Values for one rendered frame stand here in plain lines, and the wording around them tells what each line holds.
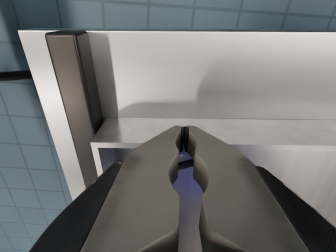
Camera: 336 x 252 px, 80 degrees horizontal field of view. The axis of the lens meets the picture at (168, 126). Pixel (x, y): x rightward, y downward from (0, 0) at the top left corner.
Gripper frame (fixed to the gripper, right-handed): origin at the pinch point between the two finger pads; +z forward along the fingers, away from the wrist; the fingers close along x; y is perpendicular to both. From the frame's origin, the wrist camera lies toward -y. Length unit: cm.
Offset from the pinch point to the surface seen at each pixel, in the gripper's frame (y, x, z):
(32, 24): -1, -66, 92
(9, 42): 7, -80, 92
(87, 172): 5.1, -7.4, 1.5
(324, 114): 0.6, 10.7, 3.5
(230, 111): 0.4, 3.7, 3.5
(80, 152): 3.0, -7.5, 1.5
